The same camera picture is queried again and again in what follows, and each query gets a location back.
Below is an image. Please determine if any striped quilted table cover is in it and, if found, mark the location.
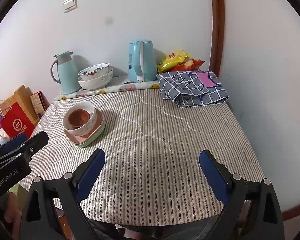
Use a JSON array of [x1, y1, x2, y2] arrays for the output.
[[21, 89, 264, 226]]

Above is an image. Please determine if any patterned bowl with red bats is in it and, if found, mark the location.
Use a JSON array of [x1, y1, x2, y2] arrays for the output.
[[78, 62, 110, 81]]

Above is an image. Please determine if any large white ceramic bowl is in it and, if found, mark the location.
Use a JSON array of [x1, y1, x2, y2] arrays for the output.
[[62, 101, 97, 136]]

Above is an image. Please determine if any rolled fruit pattern mat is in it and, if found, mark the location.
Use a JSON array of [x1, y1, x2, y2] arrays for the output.
[[54, 81, 160, 101]]

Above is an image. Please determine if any brown paper bag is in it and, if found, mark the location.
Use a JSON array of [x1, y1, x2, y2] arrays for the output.
[[0, 85, 40, 126]]

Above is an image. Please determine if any light blue thermos jug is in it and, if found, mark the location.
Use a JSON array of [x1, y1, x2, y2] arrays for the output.
[[50, 51, 81, 94]]

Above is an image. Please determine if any person's left hand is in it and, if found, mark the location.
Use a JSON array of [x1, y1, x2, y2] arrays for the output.
[[5, 192, 22, 239]]

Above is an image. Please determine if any light blue electric kettle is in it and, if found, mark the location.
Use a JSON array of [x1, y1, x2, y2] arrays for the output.
[[128, 40, 157, 83]]

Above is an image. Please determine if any brown clay bowl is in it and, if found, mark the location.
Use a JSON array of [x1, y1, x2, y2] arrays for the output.
[[68, 109, 90, 129]]

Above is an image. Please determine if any pink plastic plate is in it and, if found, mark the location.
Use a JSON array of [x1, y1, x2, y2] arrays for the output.
[[63, 107, 105, 144]]

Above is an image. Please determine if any yellow chips bag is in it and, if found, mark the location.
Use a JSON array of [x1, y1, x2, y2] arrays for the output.
[[157, 50, 191, 73]]

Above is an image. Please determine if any green plastic plate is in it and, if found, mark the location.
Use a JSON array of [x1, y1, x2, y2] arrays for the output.
[[67, 117, 106, 148]]

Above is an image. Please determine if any patterned gift box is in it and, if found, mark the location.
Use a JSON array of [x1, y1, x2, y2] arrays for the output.
[[30, 91, 50, 119]]

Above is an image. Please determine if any grey checked folded cloth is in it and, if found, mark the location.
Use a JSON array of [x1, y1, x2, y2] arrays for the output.
[[157, 70, 229, 108]]

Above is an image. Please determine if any white bowl with grey scrolls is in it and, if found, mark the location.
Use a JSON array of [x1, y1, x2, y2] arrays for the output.
[[78, 68, 113, 90]]

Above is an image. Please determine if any brown wooden door frame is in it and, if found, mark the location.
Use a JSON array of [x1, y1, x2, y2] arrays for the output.
[[209, 0, 225, 77]]

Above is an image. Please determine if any orange chips bag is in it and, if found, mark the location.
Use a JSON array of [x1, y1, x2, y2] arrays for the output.
[[170, 59, 205, 72]]

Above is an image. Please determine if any white wall switch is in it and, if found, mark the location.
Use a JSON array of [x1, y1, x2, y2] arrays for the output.
[[63, 0, 77, 13]]

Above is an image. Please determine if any red paper shopping bag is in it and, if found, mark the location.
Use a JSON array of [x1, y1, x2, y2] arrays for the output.
[[0, 102, 34, 139]]

